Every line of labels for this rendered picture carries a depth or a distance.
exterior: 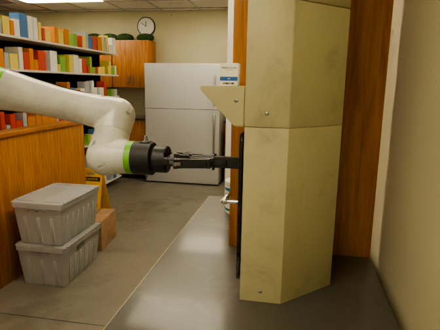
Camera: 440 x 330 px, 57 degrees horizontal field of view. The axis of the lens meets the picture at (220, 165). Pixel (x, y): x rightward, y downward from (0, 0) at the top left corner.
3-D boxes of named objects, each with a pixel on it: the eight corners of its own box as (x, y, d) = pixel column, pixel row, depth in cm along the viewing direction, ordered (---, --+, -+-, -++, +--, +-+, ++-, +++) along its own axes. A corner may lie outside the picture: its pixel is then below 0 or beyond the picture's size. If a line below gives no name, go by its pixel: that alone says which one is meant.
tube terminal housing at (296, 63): (325, 259, 138) (342, 19, 123) (334, 310, 107) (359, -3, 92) (251, 253, 142) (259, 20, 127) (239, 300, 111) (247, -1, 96)
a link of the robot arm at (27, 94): (1, 116, 116) (-7, 97, 106) (14, 82, 120) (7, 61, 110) (129, 145, 124) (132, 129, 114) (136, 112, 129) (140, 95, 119)
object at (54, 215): (102, 221, 353) (101, 184, 347) (64, 249, 295) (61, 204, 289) (58, 218, 361) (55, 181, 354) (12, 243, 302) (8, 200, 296)
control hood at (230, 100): (256, 117, 133) (257, 86, 131) (244, 127, 102) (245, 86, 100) (221, 116, 135) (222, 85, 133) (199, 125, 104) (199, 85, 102)
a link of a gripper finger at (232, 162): (215, 156, 110) (214, 156, 109) (240, 157, 108) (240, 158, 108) (215, 167, 110) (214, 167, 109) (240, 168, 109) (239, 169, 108)
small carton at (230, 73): (239, 86, 114) (240, 63, 113) (238, 86, 109) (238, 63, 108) (222, 85, 115) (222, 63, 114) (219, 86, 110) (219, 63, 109)
